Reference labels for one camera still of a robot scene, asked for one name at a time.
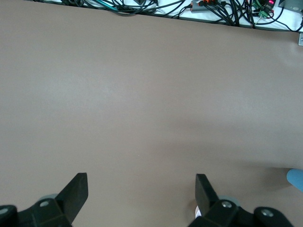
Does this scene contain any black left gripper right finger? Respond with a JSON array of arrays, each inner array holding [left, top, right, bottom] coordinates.
[[189, 174, 294, 227]]

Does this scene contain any black cable tangle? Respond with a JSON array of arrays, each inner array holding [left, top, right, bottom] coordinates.
[[60, 0, 303, 31]]

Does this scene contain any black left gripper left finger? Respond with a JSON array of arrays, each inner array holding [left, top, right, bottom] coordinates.
[[0, 173, 89, 227]]

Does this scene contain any grey hub with orange plugs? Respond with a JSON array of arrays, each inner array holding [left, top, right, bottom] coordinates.
[[190, 0, 229, 13]]

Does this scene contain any blue ribbed cup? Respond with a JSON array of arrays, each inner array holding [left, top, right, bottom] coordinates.
[[286, 168, 303, 192]]

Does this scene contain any brown table cover sheet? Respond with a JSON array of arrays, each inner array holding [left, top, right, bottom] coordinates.
[[0, 0, 303, 227]]

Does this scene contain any grey metal box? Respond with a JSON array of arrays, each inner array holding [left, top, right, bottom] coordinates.
[[278, 0, 303, 11]]

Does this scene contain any green circuit board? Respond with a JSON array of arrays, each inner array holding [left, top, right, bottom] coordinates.
[[253, 0, 276, 19]]

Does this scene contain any teal cable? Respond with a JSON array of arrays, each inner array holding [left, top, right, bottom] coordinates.
[[89, 0, 119, 12]]

